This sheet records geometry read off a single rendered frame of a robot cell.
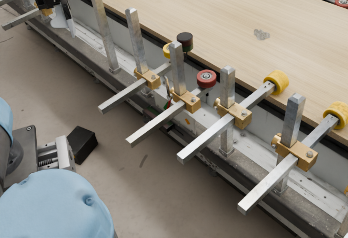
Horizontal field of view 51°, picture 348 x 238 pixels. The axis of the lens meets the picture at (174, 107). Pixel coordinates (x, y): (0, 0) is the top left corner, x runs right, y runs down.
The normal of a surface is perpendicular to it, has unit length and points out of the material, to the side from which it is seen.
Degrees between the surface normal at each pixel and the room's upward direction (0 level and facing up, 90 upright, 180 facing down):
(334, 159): 90
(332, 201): 0
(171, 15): 0
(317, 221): 0
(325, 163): 90
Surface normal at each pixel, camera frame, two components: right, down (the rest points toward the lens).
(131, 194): -0.09, -0.70
